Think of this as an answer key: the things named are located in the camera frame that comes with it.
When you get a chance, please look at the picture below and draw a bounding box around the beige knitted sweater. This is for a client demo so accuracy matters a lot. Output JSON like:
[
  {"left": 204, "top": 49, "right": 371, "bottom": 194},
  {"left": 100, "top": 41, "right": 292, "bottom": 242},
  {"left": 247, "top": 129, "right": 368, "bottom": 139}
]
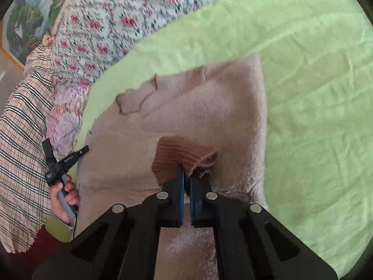
[{"left": 73, "top": 52, "right": 269, "bottom": 280}]

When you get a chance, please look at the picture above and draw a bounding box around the dark red sleeve forearm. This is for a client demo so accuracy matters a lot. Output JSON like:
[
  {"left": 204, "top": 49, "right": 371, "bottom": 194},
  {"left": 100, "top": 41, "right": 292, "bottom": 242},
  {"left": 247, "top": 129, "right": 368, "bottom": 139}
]
[{"left": 2, "top": 224, "right": 73, "bottom": 279}]

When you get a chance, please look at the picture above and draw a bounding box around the person's left hand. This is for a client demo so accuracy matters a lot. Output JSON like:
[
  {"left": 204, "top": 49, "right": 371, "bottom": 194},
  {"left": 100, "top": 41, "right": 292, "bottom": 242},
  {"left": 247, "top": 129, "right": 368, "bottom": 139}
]
[{"left": 50, "top": 175, "right": 80, "bottom": 225}]

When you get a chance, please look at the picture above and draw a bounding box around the plaid checked blanket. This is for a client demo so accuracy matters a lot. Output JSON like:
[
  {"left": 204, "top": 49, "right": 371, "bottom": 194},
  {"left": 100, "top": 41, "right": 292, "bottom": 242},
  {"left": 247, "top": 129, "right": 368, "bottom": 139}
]
[{"left": 1, "top": 35, "right": 56, "bottom": 253}]

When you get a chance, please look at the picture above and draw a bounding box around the pink purple floral pillow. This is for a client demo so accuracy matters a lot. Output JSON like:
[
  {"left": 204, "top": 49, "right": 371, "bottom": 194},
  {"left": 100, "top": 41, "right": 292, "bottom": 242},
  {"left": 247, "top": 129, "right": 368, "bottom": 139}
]
[{"left": 47, "top": 78, "right": 91, "bottom": 159}]

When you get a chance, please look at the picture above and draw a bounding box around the framed landscape painting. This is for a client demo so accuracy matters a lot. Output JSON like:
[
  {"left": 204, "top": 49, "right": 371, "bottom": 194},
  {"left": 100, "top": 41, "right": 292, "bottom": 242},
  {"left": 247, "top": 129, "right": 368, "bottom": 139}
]
[{"left": 1, "top": 0, "right": 66, "bottom": 66}]

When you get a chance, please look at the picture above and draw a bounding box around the rose floral duvet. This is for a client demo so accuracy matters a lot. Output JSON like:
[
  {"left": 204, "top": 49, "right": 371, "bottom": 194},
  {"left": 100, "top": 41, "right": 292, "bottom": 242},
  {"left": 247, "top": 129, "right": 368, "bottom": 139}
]
[{"left": 51, "top": 0, "right": 215, "bottom": 85}]

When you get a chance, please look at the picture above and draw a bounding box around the light green bed sheet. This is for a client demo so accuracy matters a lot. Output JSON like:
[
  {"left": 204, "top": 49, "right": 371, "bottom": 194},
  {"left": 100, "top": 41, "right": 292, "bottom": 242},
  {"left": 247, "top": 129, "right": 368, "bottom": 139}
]
[{"left": 45, "top": 0, "right": 373, "bottom": 279}]

